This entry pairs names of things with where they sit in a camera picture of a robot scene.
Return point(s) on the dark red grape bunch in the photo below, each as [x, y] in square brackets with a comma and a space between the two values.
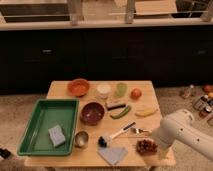
[146, 146]

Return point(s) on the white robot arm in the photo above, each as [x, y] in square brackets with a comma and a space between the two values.
[178, 126]

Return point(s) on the white cup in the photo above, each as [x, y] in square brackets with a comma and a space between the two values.
[103, 90]

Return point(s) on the green plastic cup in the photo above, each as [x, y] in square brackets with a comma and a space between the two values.
[121, 89]

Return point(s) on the small metal cup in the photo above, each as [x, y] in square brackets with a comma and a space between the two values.
[81, 139]

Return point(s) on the black and tan eraser block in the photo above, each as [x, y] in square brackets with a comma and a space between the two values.
[114, 105]

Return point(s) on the orange bowl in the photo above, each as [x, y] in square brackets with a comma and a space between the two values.
[78, 87]

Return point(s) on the red tomato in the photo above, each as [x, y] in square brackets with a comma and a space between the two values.
[136, 93]

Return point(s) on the green pepper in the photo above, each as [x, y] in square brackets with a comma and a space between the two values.
[124, 112]

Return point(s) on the dark red bowl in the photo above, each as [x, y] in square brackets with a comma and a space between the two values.
[92, 113]

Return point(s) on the wooden table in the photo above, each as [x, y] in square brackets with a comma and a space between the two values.
[89, 158]

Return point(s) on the yellow banana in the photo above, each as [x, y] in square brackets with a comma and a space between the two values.
[146, 112]

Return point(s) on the metal fork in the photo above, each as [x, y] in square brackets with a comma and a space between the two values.
[139, 131]

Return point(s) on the blue grey cloth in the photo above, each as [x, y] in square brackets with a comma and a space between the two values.
[113, 155]

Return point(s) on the blue grey sponge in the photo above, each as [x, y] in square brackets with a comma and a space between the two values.
[56, 135]

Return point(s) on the green plastic tray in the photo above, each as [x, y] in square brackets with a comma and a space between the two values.
[47, 114]

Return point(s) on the bottles on floor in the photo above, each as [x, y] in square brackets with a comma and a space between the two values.
[201, 105]

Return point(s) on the black object on floor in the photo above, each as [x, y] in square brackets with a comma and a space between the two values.
[5, 153]

